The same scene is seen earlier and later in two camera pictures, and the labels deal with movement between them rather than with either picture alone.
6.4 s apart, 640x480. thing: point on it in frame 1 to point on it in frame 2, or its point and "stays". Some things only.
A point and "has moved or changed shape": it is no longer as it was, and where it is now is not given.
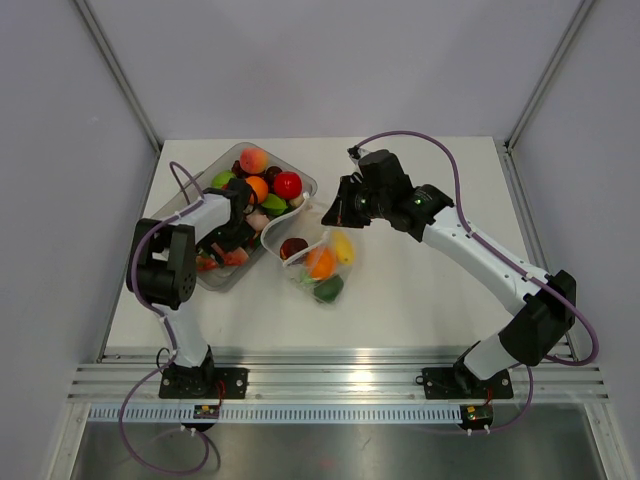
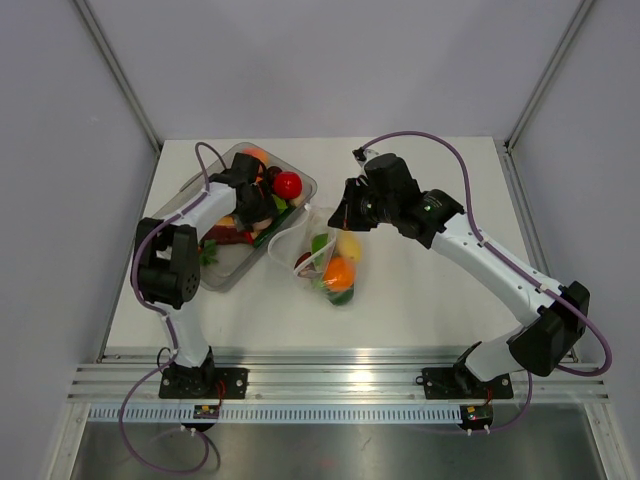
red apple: [288, 185] stays
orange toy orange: [320, 263] to [339, 273]
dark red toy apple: [291, 246] to [302, 257]
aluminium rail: [329, 378] stays
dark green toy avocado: [328, 290] to [340, 298]
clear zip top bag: [319, 258] has moved or changed shape
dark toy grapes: [269, 174] stays
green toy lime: [274, 204] stays
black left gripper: [244, 235] to [265, 208]
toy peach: [254, 159] stays
